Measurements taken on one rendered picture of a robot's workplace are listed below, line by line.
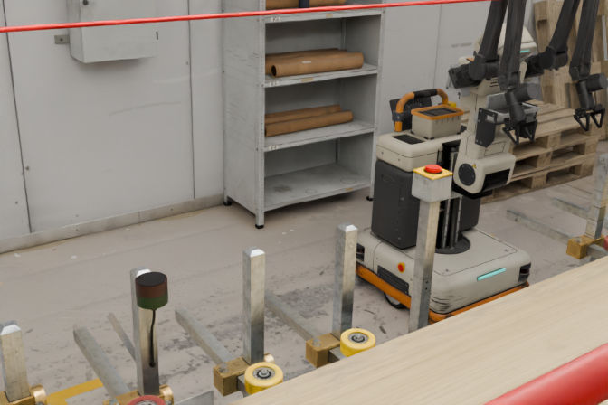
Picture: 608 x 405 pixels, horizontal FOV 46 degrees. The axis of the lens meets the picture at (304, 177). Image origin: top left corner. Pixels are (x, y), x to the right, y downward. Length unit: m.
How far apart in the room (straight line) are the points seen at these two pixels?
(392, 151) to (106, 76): 1.68
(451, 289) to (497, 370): 1.67
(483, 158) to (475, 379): 1.77
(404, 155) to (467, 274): 0.61
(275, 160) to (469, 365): 3.30
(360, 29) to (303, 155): 0.93
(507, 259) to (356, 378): 2.10
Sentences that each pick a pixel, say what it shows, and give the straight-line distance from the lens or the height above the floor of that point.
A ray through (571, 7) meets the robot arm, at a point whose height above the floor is 1.46.
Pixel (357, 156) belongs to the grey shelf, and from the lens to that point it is 4.84.
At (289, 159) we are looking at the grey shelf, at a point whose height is 0.23.
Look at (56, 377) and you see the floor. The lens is 3.19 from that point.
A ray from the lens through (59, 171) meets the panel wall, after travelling 4.18.
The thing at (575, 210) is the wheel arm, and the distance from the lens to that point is 2.73.
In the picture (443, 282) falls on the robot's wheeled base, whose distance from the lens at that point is 3.28.
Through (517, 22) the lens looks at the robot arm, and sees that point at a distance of 2.83.
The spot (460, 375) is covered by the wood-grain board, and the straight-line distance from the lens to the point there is 1.60.
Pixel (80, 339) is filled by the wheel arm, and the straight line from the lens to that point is 1.79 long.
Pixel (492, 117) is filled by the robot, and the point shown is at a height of 1.02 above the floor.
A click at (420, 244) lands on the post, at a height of 1.02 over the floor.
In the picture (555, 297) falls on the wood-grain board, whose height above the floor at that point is 0.90.
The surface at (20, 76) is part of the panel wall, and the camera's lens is 4.00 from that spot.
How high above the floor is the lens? 1.82
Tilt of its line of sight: 21 degrees down
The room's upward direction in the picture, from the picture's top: 2 degrees clockwise
